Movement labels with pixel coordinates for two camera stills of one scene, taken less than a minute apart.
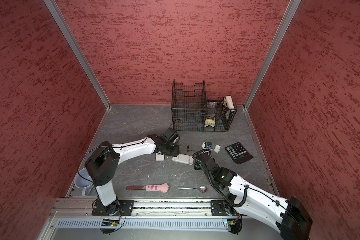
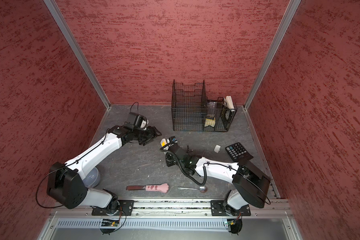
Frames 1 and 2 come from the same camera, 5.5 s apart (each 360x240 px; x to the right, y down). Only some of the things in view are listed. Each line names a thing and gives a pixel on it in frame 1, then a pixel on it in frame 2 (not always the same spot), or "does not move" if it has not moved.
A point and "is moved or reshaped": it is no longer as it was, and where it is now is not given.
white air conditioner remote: [159, 157] is moved or reshaped
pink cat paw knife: [163, 187] does not move
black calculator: [238, 153] does not move
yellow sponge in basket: [210, 122] does not move
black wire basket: [192, 111] does not move
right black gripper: [197, 165] -> [168, 157]
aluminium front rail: [72, 206] does not move
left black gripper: [175, 153] -> [152, 134]
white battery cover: [217, 148] does not move
